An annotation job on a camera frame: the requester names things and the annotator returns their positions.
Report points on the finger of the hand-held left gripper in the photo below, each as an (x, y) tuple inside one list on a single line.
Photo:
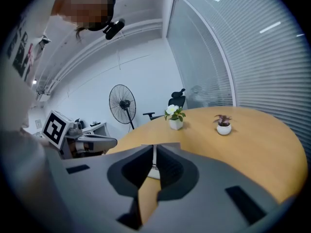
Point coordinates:
[(104, 143)]

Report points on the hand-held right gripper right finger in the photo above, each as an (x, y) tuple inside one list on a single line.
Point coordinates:
[(213, 203)]

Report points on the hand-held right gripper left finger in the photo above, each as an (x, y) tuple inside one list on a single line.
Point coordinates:
[(92, 190)]

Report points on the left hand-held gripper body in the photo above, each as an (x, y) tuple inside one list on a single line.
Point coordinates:
[(54, 128)]

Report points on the white desk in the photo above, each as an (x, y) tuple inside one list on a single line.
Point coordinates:
[(97, 129)]

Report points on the black item on white desk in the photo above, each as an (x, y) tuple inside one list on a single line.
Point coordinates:
[(94, 124)]

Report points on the black standing fan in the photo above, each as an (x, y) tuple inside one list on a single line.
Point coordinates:
[(122, 104)]

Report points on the person's printed beige shirt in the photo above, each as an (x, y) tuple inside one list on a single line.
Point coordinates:
[(17, 105)]

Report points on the white flower potted plant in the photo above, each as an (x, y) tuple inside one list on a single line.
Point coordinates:
[(175, 120)]

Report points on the small purple potted plant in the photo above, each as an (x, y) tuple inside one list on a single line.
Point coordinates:
[(224, 128)]

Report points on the black office chair with headrest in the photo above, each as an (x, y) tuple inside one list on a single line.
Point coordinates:
[(178, 101)]

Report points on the person's head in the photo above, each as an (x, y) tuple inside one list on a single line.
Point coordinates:
[(87, 8)]

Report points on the black head-worn camera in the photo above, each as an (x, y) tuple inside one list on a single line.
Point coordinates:
[(114, 29)]

